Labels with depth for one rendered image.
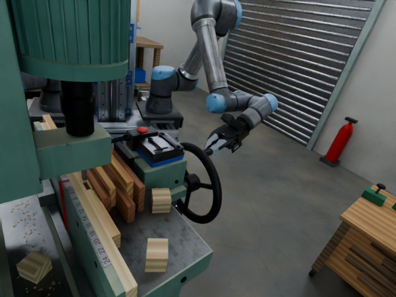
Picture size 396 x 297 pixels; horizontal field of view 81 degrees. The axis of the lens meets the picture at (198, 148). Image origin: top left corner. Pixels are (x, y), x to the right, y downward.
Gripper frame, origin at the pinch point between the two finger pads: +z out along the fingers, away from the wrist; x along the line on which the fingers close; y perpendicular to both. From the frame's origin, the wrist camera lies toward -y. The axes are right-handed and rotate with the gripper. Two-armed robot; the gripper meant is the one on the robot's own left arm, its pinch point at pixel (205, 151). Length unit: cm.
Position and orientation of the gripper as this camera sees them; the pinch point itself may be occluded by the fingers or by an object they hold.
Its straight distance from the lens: 81.1
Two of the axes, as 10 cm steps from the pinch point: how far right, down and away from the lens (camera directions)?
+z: -7.5, 6.0, -2.8
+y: 2.2, 6.3, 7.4
